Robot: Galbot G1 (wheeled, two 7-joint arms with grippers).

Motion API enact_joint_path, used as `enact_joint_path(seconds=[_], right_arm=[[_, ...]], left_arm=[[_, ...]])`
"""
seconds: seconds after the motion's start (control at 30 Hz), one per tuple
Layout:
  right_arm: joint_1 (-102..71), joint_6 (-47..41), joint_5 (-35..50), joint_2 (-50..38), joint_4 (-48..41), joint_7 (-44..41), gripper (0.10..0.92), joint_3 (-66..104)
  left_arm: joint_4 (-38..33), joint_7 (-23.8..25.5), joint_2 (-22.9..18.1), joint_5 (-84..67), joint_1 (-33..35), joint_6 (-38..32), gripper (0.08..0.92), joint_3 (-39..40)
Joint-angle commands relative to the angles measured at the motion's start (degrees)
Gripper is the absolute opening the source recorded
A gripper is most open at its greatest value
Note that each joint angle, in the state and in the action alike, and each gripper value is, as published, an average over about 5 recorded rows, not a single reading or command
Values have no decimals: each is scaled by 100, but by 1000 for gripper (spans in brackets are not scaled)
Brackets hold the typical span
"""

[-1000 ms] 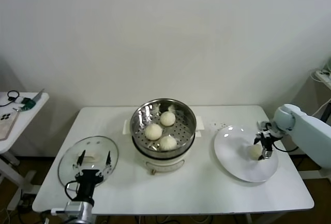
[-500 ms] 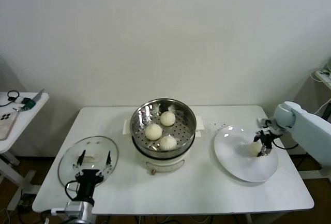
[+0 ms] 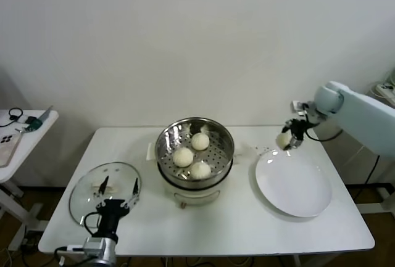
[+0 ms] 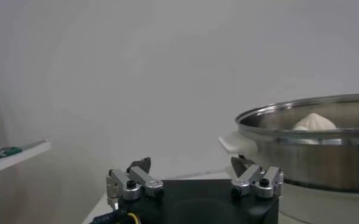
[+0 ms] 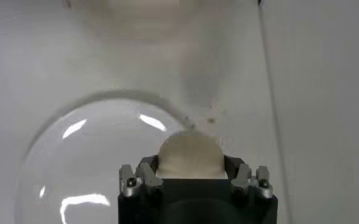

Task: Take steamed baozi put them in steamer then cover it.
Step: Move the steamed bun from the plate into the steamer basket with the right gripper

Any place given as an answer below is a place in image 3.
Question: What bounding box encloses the perforated steel steamer basket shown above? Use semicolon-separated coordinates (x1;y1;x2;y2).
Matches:
154;117;235;189

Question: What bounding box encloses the white round plate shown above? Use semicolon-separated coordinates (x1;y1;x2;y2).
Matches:
254;149;333;218

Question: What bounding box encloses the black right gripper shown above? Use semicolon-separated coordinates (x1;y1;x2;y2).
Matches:
281;118;310;152

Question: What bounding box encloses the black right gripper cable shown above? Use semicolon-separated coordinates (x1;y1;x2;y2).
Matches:
304;121;344;142

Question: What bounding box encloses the white steamed baozi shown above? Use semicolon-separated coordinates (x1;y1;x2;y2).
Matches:
275;132;293;150
191;133;210;152
189;162;212;180
172;147;195;168

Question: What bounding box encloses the phone in clear case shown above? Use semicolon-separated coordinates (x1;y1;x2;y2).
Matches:
0;132;23;168

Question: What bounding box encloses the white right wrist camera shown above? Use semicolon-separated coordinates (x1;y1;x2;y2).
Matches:
291;101;310;117

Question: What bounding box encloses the white main table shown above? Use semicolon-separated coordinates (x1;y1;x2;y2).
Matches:
38;125;376;267

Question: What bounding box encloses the white side table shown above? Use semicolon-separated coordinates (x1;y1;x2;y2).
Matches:
0;109;59;234

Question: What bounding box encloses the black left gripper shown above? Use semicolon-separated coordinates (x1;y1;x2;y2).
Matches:
92;175;141;242

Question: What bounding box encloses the black looped cable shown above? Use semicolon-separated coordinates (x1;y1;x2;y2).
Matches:
0;107;24;128

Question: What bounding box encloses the white electric cooker base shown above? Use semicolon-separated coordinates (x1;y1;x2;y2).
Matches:
146;142;246;210

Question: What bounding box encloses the glass lid with white handle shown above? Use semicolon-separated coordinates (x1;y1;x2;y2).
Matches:
68;161;143;226

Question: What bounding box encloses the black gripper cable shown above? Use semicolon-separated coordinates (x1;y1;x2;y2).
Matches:
304;121;344;142
81;211;103;237

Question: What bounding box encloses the white power strip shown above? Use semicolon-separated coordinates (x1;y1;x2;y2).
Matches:
374;83;395;98

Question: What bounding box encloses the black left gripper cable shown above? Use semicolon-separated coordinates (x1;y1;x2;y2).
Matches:
81;211;103;237

